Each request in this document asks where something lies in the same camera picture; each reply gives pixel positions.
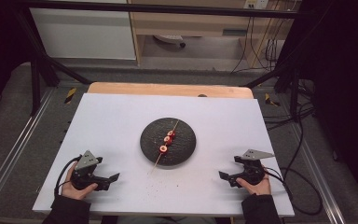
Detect bundle of hanging desk cables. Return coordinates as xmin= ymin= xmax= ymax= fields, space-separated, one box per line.
xmin=230 ymin=15 xmax=282 ymax=75

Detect yellow black tape strip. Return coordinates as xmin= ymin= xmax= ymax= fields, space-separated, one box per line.
xmin=63 ymin=87 xmax=77 ymax=105
xmin=264 ymin=92 xmax=281 ymax=107

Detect black round plate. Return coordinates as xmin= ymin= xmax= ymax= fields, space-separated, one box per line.
xmin=139 ymin=117 xmax=198 ymax=167

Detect light wooden desk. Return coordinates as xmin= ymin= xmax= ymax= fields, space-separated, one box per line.
xmin=127 ymin=0 xmax=296 ymax=69

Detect dark curtain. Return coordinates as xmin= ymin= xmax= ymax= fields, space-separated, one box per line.
xmin=287 ymin=0 xmax=358 ymax=202
xmin=0 ymin=0 xmax=34 ymax=120

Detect person's right hand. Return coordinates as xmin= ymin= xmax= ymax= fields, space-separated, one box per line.
xmin=236 ymin=169 xmax=272 ymax=196

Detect aluminium floor rail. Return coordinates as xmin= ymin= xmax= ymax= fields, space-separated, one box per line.
xmin=287 ymin=123 xmax=347 ymax=224
xmin=0 ymin=88 xmax=56 ymax=213

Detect thin bamboo skewer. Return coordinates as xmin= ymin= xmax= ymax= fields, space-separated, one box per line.
xmin=151 ymin=119 xmax=181 ymax=175

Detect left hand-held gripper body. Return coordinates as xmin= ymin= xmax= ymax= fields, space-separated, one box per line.
xmin=69 ymin=149 xmax=104 ymax=190

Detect black floor cables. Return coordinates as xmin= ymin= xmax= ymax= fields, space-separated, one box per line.
xmin=262 ymin=78 xmax=316 ymax=133

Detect person's left hand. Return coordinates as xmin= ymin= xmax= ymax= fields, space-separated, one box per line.
xmin=61 ymin=161 xmax=99 ymax=201

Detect white cabinet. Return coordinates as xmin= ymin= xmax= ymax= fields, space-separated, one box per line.
xmin=29 ymin=7 xmax=137 ymax=61

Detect black metal frame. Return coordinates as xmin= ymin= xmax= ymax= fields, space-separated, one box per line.
xmin=14 ymin=0 xmax=304 ymax=123

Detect grey chair base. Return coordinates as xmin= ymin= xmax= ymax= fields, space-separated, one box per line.
xmin=153 ymin=34 xmax=186 ymax=49

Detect white table cover sheet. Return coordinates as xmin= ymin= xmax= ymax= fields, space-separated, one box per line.
xmin=32 ymin=92 xmax=296 ymax=217

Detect hand-held gripper black cable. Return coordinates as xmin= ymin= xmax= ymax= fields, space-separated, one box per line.
xmin=53 ymin=156 xmax=82 ymax=198
xmin=263 ymin=167 xmax=324 ymax=217

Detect wooden table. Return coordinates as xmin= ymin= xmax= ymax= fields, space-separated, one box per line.
xmin=87 ymin=81 xmax=255 ymax=100

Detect white wall socket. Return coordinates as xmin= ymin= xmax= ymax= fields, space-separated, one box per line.
xmin=243 ymin=0 xmax=269 ymax=10

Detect left hand-held gripper black cable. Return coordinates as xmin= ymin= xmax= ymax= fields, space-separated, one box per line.
xmin=53 ymin=156 xmax=82 ymax=198

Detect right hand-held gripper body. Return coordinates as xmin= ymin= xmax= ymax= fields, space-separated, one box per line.
xmin=233 ymin=148 xmax=275 ymax=187

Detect right hand-held gripper black cable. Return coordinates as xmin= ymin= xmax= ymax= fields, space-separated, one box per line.
xmin=263 ymin=167 xmax=324 ymax=217

